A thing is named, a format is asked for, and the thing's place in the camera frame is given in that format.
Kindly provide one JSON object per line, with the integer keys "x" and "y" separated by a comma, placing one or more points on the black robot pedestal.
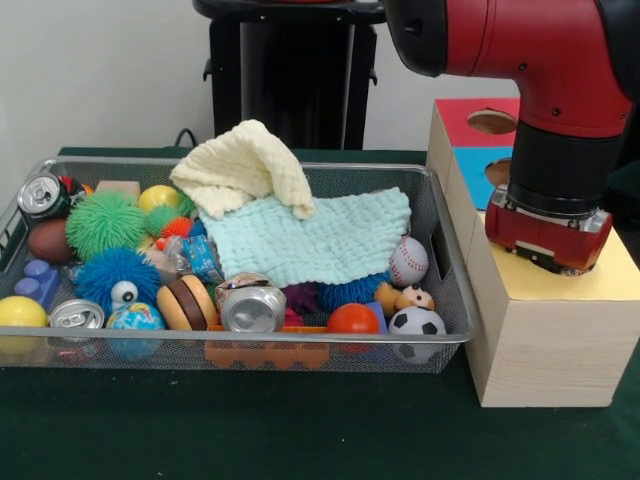
{"x": 280, "y": 75}

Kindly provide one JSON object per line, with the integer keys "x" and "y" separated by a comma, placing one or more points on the wooden box with three holes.
{"x": 550, "y": 340}

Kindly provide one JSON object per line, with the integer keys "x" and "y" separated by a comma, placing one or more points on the globe print ball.
{"x": 134, "y": 320}

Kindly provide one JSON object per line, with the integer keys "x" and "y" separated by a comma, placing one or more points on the dark blue spiky ball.
{"x": 105, "y": 272}

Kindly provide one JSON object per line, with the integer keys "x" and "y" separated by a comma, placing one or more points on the large green spiky ball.
{"x": 102, "y": 225}

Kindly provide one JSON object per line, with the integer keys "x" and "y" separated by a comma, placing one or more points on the cream muslin cloth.
{"x": 240, "y": 165}

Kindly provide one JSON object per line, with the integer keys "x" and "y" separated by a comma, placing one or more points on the toy hamburger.
{"x": 185, "y": 305}

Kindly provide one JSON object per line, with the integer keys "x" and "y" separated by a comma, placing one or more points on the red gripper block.
{"x": 545, "y": 240}

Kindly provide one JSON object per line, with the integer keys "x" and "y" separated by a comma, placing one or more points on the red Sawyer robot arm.
{"x": 525, "y": 45}

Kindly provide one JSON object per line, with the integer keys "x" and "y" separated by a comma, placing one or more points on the shallow metal mesh bin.
{"x": 350, "y": 172}

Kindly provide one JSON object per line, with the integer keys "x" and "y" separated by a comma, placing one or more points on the light blue muslin cloth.
{"x": 310, "y": 240}

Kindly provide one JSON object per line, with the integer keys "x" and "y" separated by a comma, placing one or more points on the crushed silver can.
{"x": 252, "y": 307}

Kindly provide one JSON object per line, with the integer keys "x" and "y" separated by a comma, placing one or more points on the black and white soccer ball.
{"x": 417, "y": 324}

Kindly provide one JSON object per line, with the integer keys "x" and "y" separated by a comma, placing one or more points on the white baseball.
{"x": 409, "y": 260}

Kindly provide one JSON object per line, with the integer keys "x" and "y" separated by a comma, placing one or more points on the dark green tablecloth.
{"x": 300, "y": 430}
{"x": 625, "y": 200}

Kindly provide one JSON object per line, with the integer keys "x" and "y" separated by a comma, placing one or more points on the orange ball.
{"x": 354, "y": 320}

